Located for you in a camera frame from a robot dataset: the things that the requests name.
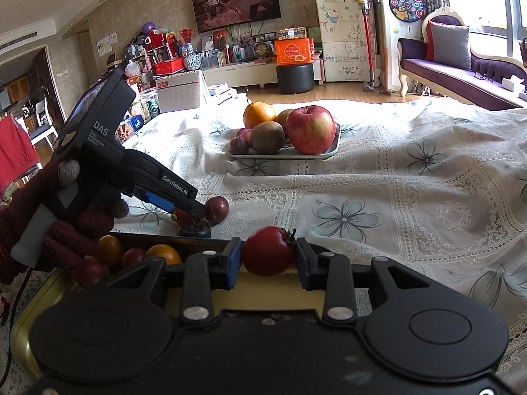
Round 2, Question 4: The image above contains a red gloved left hand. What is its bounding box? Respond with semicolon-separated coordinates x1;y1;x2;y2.
1;160;129;284

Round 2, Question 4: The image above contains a dark red plum on cloth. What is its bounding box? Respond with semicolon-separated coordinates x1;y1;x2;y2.
205;196;230;225

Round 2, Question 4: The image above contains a white cartoon cabinet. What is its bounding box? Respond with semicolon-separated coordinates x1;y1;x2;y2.
315;0;377;82

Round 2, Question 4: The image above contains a front brown kiwi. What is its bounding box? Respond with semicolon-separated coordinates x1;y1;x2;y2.
249;121;286;154

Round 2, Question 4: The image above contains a black round stool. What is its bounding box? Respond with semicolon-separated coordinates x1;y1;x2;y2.
276;63;315;94

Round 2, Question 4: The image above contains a dark plum upper in tray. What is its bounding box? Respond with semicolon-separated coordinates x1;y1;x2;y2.
236;127;252;142

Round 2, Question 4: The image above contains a brown kiwi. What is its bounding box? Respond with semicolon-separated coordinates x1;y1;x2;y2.
249;121;286;154
275;109;293;131

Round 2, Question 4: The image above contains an orange with stem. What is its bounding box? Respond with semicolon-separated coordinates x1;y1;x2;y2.
243;101;277;128

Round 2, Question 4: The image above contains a wall television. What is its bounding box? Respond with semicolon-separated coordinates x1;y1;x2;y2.
192;0;281;33

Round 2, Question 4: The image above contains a white lace floral tablecloth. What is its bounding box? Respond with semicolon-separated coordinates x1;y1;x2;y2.
1;99;526;394

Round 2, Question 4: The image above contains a blue white porcelain vase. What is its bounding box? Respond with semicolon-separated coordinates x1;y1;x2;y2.
183;42;202;71

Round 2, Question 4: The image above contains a gold metal tray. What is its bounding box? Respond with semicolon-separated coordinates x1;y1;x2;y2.
10;233;372;379

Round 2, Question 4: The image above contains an orange gift box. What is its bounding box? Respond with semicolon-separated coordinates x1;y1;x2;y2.
274;39;315;66

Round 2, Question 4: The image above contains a red tomato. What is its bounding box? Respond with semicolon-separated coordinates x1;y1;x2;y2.
171;209;192;227
242;226;296;277

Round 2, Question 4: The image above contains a red cushion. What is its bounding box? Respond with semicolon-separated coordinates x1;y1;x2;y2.
425;20;434;61

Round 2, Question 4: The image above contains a grey cushion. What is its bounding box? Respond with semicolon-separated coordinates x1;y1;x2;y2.
432;23;472;70

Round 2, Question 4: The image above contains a dark plum in tray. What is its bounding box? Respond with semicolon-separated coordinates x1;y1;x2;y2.
229;137;250;155
236;127;252;142

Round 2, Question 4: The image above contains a red stick vacuum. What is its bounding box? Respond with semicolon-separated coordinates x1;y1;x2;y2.
356;0;375;92

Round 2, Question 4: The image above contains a red box on shelf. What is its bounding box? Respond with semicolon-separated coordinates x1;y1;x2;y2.
153;58;185;76

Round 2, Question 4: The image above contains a small yellow-orange tomato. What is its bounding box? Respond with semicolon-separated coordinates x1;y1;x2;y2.
147;244;182;266

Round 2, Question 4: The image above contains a light green fruit tray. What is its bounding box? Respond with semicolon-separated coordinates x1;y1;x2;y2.
227;123;341;160

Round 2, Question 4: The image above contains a rear brown kiwi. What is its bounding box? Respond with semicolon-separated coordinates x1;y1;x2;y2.
275;109;293;131

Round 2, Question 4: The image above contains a dark plum lower in tray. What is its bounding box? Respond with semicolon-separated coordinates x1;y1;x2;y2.
229;137;250;155

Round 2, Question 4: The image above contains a large red apple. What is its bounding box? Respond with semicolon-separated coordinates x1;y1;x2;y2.
286;105;336;155

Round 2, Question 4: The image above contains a white desk calendar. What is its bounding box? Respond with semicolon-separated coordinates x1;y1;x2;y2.
155;70;211;113

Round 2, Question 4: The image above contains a white tv console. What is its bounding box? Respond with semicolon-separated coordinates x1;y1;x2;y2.
201;59;326;90

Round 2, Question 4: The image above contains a round dartboard toy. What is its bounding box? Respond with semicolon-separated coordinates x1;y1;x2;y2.
389;0;425;23

